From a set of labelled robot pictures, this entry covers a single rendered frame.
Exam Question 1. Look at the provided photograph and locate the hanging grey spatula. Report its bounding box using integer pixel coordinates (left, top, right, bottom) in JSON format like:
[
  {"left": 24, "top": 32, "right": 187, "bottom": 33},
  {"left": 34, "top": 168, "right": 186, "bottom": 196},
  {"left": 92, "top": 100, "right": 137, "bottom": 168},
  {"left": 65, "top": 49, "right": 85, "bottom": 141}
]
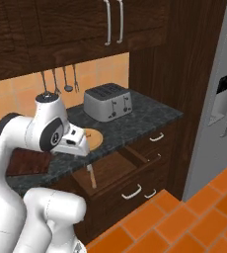
[{"left": 51, "top": 68, "right": 62, "bottom": 96}]

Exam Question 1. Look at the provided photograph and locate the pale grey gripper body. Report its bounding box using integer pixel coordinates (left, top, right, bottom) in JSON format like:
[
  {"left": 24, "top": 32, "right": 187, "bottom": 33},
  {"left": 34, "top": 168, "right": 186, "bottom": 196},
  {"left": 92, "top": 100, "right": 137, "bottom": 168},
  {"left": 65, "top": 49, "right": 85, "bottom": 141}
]
[{"left": 50, "top": 135, "right": 91, "bottom": 158}]

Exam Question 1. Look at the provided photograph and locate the dark wood wall cupboard door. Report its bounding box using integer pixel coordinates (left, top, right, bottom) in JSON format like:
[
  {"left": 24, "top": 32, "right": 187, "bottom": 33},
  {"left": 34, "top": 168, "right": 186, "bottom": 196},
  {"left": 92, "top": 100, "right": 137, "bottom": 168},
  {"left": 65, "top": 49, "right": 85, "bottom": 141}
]
[
  {"left": 113, "top": 0, "right": 171, "bottom": 45},
  {"left": 36, "top": 0, "right": 115, "bottom": 50}
]

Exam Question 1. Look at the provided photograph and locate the dark wood open drawer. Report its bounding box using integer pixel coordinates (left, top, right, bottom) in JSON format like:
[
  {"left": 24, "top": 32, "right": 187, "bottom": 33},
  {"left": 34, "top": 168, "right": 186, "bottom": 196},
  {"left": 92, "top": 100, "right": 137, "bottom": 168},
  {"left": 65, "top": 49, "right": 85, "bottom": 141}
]
[{"left": 71, "top": 145, "right": 163, "bottom": 211}]

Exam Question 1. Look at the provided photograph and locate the grey fridge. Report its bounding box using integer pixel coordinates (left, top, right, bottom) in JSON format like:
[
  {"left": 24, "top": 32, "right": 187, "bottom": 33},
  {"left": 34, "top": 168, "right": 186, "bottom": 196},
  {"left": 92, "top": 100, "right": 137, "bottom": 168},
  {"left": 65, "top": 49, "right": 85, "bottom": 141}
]
[{"left": 182, "top": 0, "right": 227, "bottom": 203}]

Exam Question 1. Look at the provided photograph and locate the hanging grey meat fork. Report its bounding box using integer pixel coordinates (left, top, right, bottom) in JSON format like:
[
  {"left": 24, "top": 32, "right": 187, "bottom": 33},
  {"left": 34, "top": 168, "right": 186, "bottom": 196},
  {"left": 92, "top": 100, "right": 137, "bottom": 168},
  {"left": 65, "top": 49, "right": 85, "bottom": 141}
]
[{"left": 71, "top": 64, "right": 81, "bottom": 93}]

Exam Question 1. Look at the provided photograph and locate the dark wood small drawer front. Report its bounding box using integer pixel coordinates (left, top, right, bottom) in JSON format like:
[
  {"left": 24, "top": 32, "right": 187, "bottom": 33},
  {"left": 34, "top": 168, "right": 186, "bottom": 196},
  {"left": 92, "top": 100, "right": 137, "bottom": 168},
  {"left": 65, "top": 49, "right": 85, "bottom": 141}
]
[{"left": 131, "top": 124, "right": 178, "bottom": 156}]

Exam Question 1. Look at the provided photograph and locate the white open drawer handle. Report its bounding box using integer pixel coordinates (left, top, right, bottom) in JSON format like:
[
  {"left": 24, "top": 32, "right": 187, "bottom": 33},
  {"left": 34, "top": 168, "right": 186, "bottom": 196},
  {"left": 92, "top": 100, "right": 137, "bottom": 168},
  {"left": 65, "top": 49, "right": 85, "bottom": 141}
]
[{"left": 120, "top": 184, "right": 143, "bottom": 201}]

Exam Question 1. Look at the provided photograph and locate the knife with pale handle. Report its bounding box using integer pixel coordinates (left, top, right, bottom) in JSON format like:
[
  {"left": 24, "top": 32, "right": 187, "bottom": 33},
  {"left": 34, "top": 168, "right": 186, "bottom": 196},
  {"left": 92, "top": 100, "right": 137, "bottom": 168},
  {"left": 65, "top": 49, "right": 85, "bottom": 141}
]
[{"left": 86, "top": 164, "right": 98, "bottom": 190}]

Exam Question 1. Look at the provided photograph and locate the white small drawer handle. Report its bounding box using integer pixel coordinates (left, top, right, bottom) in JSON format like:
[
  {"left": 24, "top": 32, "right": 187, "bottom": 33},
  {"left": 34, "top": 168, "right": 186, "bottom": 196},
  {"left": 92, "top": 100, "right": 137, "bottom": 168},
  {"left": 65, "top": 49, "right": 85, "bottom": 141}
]
[{"left": 148, "top": 131, "right": 166, "bottom": 143}]

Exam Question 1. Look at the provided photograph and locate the silver cupboard door handle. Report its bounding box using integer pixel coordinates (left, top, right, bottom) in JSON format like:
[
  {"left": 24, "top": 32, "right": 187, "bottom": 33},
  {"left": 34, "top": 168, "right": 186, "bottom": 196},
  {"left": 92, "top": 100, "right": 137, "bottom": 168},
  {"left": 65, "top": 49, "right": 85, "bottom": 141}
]
[
  {"left": 115, "top": 0, "right": 125, "bottom": 44},
  {"left": 103, "top": 0, "right": 113, "bottom": 46}
]

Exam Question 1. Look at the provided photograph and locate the tan round plate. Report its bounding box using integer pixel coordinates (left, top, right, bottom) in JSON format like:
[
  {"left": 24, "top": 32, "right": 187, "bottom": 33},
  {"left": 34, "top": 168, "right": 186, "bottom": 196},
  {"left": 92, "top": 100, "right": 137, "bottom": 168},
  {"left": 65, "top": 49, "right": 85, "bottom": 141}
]
[{"left": 83, "top": 127, "right": 105, "bottom": 148}]

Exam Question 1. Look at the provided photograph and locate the hanging grey ladle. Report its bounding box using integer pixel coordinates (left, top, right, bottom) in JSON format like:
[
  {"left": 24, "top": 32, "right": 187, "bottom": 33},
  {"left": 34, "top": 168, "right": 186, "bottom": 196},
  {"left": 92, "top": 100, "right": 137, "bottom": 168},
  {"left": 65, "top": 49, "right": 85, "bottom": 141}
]
[{"left": 62, "top": 65, "right": 74, "bottom": 93}]

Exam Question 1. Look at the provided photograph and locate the white low drawer handle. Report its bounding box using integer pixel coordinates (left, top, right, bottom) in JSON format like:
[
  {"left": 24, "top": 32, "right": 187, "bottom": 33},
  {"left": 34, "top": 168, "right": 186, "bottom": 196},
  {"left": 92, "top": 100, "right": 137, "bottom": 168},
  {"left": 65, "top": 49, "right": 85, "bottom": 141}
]
[{"left": 143, "top": 188, "right": 158, "bottom": 200}]

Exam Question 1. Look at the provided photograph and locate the dark wood tall side panel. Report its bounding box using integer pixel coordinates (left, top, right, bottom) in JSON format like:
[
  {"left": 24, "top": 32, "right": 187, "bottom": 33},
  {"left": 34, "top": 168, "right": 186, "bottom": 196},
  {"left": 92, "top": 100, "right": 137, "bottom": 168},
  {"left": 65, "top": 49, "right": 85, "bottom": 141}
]
[{"left": 128, "top": 0, "right": 227, "bottom": 202}]

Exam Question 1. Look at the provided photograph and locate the silver four-slot toaster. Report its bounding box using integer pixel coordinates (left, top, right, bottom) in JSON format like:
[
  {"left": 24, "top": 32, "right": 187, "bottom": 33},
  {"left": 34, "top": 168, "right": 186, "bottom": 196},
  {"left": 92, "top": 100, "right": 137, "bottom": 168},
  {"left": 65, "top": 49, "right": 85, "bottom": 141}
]
[{"left": 83, "top": 82, "right": 134, "bottom": 124}]

